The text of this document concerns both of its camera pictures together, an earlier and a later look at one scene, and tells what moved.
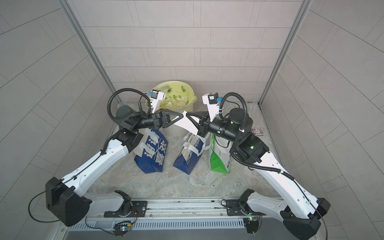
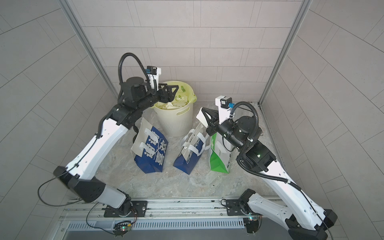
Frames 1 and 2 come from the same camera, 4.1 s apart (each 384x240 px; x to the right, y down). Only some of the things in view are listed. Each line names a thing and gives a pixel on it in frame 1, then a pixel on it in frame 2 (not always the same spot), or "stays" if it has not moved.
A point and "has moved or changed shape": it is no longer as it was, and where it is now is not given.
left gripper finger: [172, 114] to [169, 88]
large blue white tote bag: [152, 151] stays
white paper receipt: [186, 123] has moved or changed shape
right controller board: [252, 226] stays
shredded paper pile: [172, 103] stays
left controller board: [121, 228] stays
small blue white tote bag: [193, 146] stays
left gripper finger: [166, 118] to [171, 94]
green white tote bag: [219, 155] stays
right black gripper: [203, 126] to [214, 122]
